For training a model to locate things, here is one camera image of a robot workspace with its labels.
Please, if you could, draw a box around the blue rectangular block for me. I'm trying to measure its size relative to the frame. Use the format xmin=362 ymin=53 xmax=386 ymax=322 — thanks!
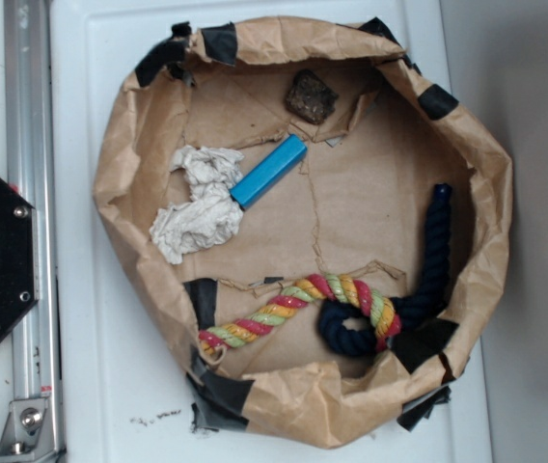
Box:
xmin=230 ymin=135 xmax=308 ymax=209

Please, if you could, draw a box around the dark brown rough block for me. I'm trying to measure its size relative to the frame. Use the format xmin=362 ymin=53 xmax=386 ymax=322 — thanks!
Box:
xmin=286 ymin=69 xmax=339 ymax=125

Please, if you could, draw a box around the brown paper bag bin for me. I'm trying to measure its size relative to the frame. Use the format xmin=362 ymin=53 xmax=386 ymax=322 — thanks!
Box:
xmin=94 ymin=16 xmax=512 ymax=449

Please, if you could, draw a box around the crumpled white cloth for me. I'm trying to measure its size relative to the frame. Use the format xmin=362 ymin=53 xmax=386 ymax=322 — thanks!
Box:
xmin=150 ymin=146 xmax=244 ymax=265

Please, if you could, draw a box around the white plastic tray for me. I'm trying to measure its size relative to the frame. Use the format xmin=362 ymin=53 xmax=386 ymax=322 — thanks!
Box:
xmin=50 ymin=1 xmax=492 ymax=462

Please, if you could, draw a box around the navy blue twisted rope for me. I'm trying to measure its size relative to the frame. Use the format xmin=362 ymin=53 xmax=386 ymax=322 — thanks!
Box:
xmin=317 ymin=182 xmax=453 ymax=359

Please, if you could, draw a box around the multicolour twisted rope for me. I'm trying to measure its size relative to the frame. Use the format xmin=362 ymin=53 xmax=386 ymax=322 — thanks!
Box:
xmin=198 ymin=272 xmax=403 ymax=365

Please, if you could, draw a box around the aluminium extrusion rail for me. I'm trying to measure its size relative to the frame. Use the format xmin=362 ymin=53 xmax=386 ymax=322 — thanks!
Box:
xmin=3 ymin=1 xmax=67 ymax=462

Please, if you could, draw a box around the metal corner bracket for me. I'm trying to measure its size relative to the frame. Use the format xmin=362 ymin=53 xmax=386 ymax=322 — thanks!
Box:
xmin=0 ymin=397 xmax=60 ymax=462

